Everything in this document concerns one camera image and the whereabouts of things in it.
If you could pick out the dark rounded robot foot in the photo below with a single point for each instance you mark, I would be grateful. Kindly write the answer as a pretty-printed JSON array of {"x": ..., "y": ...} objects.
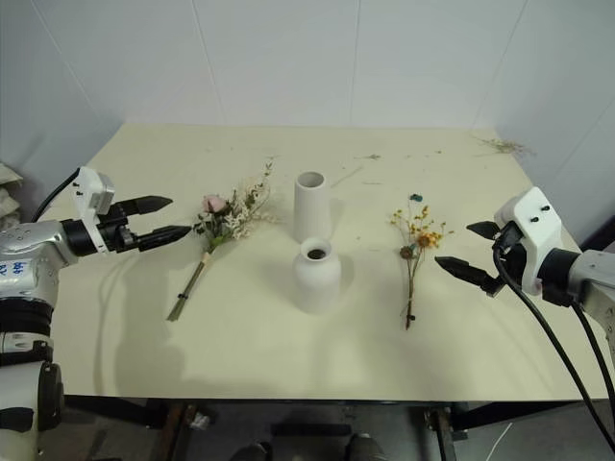
[{"x": 365, "y": 447}]

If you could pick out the black table frame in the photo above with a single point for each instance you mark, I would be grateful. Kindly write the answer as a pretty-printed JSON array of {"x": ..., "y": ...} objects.
[{"x": 307, "y": 418}]

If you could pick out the round white bottle vase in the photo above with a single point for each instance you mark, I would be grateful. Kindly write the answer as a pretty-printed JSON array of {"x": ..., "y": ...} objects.
[{"x": 317, "y": 276}]

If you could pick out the dried twig scraps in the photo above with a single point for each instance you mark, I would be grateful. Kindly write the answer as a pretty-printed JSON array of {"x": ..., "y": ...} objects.
[{"x": 502, "y": 145}]

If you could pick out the yellow dried flower bouquet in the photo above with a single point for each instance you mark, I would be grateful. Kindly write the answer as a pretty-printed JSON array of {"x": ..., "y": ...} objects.
[{"x": 417, "y": 240}]

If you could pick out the tall white cylinder vase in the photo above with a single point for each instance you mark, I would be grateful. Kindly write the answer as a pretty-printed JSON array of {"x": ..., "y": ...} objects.
[{"x": 311, "y": 204}]

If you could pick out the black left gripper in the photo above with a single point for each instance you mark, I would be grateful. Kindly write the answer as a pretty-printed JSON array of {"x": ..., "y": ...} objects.
[{"x": 115, "y": 226}]

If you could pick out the pink rose dried bouquet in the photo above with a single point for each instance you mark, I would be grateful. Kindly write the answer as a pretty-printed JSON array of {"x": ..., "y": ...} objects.
[{"x": 226, "y": 218}]

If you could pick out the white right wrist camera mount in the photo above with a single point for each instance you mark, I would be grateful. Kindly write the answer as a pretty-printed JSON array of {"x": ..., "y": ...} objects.
[{"x": 531, "y": 225}]

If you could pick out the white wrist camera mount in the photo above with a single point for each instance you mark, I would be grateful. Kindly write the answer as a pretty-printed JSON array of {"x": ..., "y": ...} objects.
[
  {"x": 531, "y": 225},
  {"x": 91, "y": 191}
]

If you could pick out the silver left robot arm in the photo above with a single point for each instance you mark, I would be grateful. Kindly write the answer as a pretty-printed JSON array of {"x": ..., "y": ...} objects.
[{"x": 29, "y": 249}]

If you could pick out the crumpled white cloth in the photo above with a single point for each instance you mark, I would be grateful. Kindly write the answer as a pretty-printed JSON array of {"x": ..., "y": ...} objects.
[{"x": 8, "y": 192}]

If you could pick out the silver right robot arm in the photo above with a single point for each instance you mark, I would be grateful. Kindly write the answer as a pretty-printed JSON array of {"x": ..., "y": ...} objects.
[{"x": 583, "y": 274}]

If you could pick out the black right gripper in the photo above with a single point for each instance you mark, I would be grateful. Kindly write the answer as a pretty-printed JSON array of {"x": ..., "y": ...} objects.
[{"x": 510, "y": 257}]

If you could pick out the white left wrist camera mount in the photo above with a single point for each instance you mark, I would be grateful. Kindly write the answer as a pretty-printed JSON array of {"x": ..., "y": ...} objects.
[{"x": 91, "y": 191}]

